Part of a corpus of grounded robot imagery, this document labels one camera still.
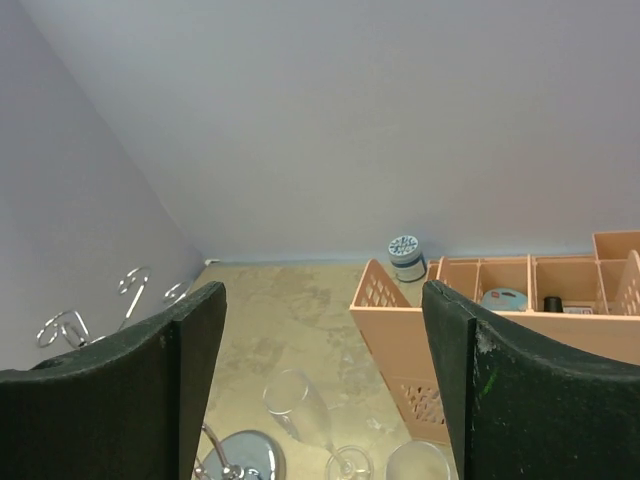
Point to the small jar blue patterned lid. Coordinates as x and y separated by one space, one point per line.
407 259

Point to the peach plastic organizer box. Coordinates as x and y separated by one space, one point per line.
600 294

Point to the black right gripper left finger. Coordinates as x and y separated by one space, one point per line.
129 406

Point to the tall clear champagne flute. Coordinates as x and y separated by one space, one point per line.
296 405

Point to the short clear wine glass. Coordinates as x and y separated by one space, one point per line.
417 460

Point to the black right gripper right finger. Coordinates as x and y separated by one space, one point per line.
520 405

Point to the black cap in organizer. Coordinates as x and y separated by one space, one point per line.
553 304

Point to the round tin in organizer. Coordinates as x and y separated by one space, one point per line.
504 299

